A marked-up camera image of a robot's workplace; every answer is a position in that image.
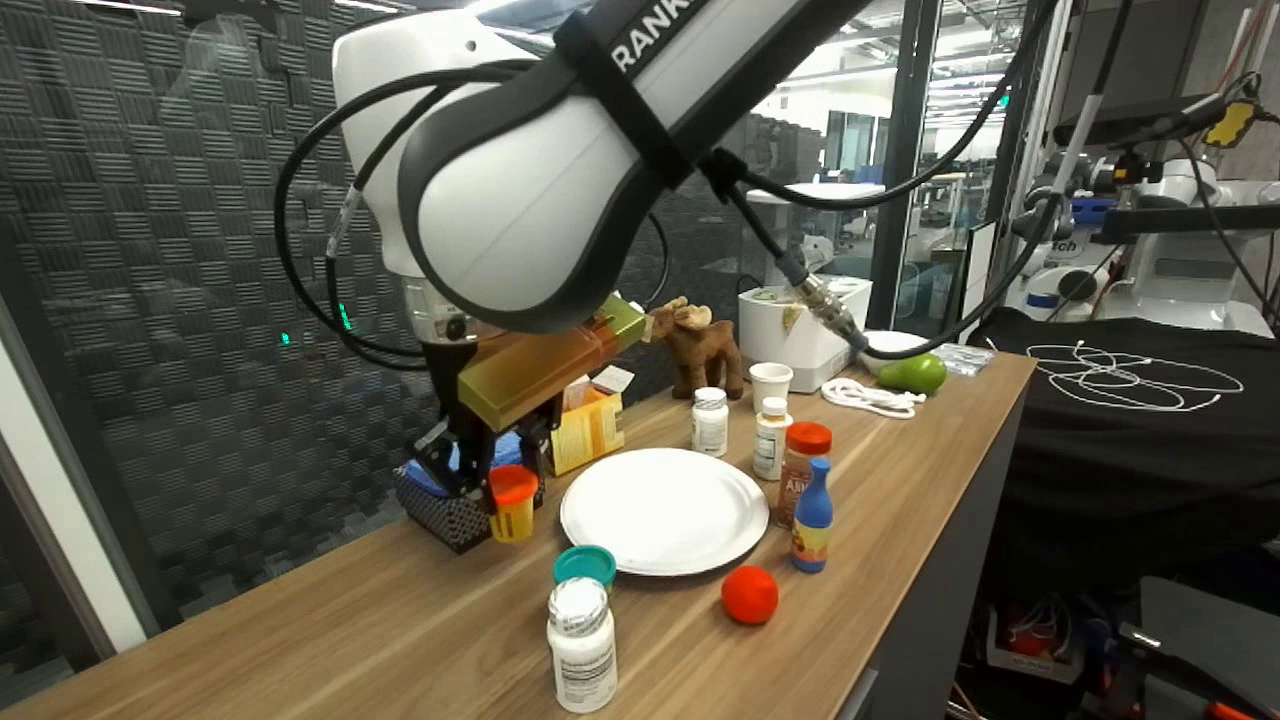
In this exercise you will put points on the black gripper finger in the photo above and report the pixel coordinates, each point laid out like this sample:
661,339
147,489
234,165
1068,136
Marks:
538,438
467,467

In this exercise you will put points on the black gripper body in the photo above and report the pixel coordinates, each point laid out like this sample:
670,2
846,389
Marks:
445,382

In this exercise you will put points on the yellow tub orange lid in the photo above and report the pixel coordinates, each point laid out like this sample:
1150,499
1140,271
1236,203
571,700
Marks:
512,504

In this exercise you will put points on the white bottle blue label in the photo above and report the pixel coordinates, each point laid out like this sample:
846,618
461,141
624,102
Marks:
708,426

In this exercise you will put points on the white bottle green label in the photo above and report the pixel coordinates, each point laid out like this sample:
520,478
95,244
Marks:
770,449

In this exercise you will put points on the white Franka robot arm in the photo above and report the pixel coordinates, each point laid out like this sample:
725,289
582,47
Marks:
520,203

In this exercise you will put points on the yellow open carton box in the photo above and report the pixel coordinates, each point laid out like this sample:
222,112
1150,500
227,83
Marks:
585,429

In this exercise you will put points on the blue box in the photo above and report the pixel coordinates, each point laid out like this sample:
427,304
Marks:
445,512

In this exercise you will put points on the white round plate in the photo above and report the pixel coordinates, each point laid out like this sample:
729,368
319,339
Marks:
661,512

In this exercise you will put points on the brown moose plush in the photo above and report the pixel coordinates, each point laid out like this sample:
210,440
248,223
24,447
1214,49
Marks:
701,349

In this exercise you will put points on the red ball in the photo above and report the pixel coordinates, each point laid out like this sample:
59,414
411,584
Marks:
749,597

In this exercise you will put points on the white countertop garden appliance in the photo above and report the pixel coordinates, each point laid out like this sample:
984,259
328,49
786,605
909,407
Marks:
786,343

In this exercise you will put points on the spice jar orange lid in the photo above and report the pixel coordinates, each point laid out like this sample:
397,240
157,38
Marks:
805,438

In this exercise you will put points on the green pear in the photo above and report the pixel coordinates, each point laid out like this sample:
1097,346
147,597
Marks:
912,375

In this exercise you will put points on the white shallow dish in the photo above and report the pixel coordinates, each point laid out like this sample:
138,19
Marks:
960,356

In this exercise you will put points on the dark pillar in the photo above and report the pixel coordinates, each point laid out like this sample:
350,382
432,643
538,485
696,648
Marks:
902,163

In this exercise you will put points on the orange items under table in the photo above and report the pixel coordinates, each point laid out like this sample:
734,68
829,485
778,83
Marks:
1033,625

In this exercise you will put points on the white lab equipment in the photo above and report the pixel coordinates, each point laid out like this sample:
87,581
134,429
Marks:
1066,280

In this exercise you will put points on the black cloth covered table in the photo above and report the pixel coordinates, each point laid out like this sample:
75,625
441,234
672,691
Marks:
1134,467

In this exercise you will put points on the black chair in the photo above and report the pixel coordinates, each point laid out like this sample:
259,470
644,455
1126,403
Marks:
1203,643

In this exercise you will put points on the yellow tag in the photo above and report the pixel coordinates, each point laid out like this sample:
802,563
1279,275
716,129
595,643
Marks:
1232,121

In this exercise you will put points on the brown wrist camera box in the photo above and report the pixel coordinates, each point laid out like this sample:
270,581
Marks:
547,375

